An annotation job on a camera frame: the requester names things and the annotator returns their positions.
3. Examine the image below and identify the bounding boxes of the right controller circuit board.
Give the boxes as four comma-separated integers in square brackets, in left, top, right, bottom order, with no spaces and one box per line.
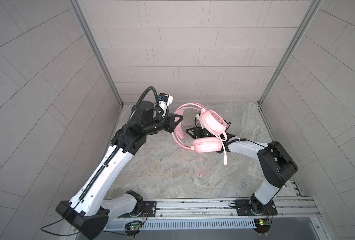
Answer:
[253,219,271,234]

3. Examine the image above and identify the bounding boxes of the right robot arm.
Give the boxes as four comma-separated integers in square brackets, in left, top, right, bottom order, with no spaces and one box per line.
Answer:
[185,127,298,216]

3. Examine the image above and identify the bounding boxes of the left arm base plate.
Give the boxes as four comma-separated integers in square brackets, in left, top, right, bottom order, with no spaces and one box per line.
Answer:
[134,201,157,217]

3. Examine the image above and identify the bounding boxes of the aluminium mounting rail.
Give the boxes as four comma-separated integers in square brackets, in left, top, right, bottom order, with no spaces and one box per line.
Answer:
[68,196,320,221]

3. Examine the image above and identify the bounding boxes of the white slotted cable duct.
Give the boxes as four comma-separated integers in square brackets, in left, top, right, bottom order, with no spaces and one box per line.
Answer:
[105,218,256,231]

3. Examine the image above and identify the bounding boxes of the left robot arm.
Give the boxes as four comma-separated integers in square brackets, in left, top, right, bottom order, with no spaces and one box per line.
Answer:
[56,95,182,240]

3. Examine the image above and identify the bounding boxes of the controller circuit board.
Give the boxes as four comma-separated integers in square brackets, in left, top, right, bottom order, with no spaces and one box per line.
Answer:
[124,221,143,231]
[253,219,271,234]

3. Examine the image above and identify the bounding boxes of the left controller circuit board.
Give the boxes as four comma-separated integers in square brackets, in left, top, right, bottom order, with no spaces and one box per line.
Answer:
[124,221,143,231]

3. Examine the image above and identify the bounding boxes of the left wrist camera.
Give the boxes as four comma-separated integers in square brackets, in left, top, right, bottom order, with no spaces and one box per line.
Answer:
[158,93,173,117]

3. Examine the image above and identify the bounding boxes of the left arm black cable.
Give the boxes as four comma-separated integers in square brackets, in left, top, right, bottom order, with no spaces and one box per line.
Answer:
[40,86,169,238]

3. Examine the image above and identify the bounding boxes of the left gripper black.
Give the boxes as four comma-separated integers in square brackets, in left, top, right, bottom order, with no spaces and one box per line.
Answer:
[139,112,182,137]

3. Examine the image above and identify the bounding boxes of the pink headphones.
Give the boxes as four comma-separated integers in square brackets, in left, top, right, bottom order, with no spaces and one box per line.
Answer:
[173,103,227,154]

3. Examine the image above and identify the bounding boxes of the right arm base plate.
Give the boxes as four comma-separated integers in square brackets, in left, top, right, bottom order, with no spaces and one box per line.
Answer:
[233,199,278,216]

